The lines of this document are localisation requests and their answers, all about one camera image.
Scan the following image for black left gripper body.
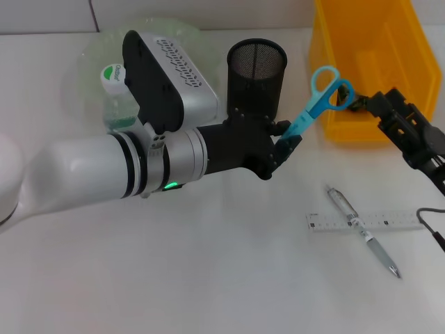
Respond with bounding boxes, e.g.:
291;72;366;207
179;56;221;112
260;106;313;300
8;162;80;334
197;107;279;180

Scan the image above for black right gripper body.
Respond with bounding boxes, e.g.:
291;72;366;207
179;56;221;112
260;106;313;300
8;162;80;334
399;120;445;194

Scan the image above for green plastic wrapper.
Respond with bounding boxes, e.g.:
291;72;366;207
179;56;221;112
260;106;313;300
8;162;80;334
339;85;371;113

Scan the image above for blue safety scissors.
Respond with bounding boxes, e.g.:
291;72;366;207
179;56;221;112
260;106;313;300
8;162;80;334
280;65;355;144

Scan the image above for clear green-label water bottle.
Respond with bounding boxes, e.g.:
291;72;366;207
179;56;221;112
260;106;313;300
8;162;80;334
99;64;140;135

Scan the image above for black mesh pen holder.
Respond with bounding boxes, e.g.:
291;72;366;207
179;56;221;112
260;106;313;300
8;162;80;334
227;38;289;121

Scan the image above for clear plastic ruler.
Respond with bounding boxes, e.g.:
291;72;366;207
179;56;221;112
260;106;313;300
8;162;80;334
305;209;426;233

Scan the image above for silver ballpoint pen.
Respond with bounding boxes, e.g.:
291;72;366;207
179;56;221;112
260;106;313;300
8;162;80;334
326;185;402;279

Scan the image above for pale green ruffled fruit bowl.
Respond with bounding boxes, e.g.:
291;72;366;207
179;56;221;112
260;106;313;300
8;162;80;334
81;17;223;116

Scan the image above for yellow plastic bin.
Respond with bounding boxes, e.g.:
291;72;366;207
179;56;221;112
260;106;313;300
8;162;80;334
308;0;443;143

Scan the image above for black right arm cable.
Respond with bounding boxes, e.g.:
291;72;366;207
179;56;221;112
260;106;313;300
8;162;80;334
416;207;445;253

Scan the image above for black silver wrist camera box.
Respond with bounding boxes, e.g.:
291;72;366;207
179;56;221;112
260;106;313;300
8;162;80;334
121;30;220;133

